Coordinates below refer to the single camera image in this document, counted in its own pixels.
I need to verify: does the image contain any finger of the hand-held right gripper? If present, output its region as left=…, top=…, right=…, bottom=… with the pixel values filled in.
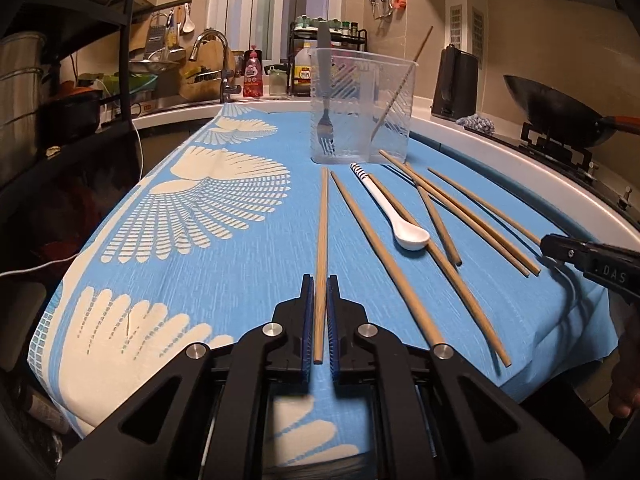
left=540, top=233, right=595, bottom=270

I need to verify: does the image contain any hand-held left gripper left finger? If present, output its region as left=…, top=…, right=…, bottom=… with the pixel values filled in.
left=55, top=274, right=316, bottom=480

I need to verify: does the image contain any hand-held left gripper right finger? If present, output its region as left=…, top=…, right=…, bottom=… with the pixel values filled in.
left=326, top=275, right=586, bottom=480

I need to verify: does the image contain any bunch of wooden chopsticks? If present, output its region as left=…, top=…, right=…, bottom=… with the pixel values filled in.
left=330, top=150, right=546, bottom=368

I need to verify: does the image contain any white ceramic spoon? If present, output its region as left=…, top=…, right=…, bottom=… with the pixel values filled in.
left=350, top=162, right=432, bottom=252

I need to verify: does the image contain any clear plastic utensil container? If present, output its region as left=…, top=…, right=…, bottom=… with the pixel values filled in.
left=310, top=47, right=418, bottom=166

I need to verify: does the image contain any person's right hand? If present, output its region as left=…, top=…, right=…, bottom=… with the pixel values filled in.
left=608, top=340, right=640, bottom=422

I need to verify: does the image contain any black gas stove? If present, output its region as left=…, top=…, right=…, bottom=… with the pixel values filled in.
left=462, top=122, right=640, bottom=246

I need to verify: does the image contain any blue printed tablecloth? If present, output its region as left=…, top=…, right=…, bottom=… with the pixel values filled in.
left=27, top=102, right=613, bottom=480

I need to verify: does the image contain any black wok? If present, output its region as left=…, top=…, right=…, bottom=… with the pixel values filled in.
left=502, top=74, right=640, bottom=150

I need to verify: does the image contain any blue white dishcloth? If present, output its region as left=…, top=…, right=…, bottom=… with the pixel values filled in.
left=455, top=114, right=496, bottom=135

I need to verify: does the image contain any black knife block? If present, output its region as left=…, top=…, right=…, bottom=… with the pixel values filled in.
left=431, top=44, right=480, bottom=122

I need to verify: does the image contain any metal fork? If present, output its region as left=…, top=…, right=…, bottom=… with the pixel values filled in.
left=316, top=22, right=337, bottom=157

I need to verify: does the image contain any steel kitchen sink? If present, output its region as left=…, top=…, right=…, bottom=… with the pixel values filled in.
left=135, top=92, right=296, bottom=113

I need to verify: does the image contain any yellow label oil jug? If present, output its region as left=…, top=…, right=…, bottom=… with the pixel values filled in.
left=291, top=42, right=316, bottom=97

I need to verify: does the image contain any red dish soap bottle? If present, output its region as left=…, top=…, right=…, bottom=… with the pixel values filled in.
left=242, top=47, right=266, bottom=100

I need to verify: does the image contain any wooden cutting board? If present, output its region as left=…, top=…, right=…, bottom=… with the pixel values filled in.
left=180, top=40, right=236, bottom=101

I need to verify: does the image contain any metal kitchen faucet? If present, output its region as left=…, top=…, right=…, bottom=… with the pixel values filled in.
left=187, top=30, right=243, bottom=106

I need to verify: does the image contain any green plastic basin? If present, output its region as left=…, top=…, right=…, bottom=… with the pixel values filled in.
left=102, top=74, right=158, bottom=96

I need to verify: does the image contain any metal colander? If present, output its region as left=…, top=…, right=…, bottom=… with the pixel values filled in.
left=129, top=50, right=181, bottom=73

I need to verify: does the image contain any row of spice jars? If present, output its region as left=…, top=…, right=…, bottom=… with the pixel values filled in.
left=294, top=15, right=361, bottom=37

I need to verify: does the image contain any black pot with orange lid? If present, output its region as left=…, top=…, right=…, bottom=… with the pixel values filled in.
left=37, top=87, right=103, bottom=143

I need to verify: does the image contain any black metal shelf rack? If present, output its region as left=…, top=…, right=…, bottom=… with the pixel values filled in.
left=0, top=0, right=193, bottom=191

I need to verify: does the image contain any white framed window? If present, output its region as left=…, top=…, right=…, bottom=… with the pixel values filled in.
left=207, top=0, right=346, bottom=68

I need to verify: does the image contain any metal box grater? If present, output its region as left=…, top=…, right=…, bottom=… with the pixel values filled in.
left=145, top=14, right=168, bottom=58

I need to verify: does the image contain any large metal stock pot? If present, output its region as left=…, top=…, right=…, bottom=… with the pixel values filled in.
left=0, top=31, right=48, bottom=188

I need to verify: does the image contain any white cable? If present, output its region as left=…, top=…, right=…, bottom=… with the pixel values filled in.
left=0, top=77, right=146, bottom=277

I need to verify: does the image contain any black wire spice rack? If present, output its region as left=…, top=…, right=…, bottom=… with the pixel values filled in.
left=289, top=20, right=371, bottom=98

